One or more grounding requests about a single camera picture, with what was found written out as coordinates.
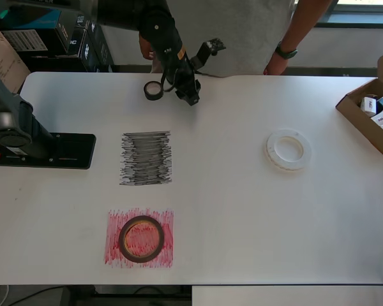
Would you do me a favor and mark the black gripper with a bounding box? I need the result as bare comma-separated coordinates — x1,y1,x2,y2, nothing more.
155,41,202,106

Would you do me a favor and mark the black tape roll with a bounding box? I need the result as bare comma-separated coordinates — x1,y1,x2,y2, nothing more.
143,80,164,102

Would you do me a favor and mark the white tape roll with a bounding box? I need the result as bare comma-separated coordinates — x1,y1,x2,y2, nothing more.
263,127,313,175

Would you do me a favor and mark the red tape roll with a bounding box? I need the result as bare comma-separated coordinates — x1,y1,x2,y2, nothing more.
118,215,166,263

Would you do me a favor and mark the person's left forearm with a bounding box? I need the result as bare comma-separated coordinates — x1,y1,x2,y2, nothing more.
276,0,334,52

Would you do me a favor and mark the person's right hand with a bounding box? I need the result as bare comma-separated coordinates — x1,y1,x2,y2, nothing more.
139,33,158,61

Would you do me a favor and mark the person's left hand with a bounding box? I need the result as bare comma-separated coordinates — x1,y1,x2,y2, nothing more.
262,52,290,77

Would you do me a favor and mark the black scribbled paper sheet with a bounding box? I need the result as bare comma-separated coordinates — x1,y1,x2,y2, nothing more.
119,129,173,186

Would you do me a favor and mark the person in grey t-shirt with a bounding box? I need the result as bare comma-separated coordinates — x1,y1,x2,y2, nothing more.
165,0,334,77

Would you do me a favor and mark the black AOC carton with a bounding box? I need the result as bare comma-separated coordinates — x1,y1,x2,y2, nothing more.
24,28,91,73
81,18,116,73

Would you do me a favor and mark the black wristwatch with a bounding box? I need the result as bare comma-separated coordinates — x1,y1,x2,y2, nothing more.
274,41,299,60

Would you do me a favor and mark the black box with white print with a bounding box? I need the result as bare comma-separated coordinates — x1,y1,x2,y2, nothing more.
76,12,95,31

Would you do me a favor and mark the black box with orange print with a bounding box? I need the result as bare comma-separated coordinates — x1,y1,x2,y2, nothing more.
56,9,84,55

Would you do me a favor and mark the open brown cardboard box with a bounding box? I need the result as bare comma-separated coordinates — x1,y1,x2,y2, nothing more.
334,46,383,157

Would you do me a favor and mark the teal cardboard box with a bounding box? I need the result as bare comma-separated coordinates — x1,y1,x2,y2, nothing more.
0,6,64,30

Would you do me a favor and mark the black box with striped label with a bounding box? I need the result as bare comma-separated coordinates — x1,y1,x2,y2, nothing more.
1,28,71,59

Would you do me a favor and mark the red scribbled paper sheet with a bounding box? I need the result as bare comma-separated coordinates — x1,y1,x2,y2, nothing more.
103,208,175,269

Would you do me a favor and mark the brown cardboard box with handwriting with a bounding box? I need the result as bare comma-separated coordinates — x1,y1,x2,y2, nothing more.
0,18,31,96

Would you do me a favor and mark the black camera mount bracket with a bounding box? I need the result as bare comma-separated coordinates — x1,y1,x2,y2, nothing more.
190,37,227,69

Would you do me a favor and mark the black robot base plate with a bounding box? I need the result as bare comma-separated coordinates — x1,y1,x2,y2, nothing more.
0,133,97,170

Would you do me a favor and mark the dark window frame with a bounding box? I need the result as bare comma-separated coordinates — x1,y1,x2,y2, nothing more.
315,0,383,29

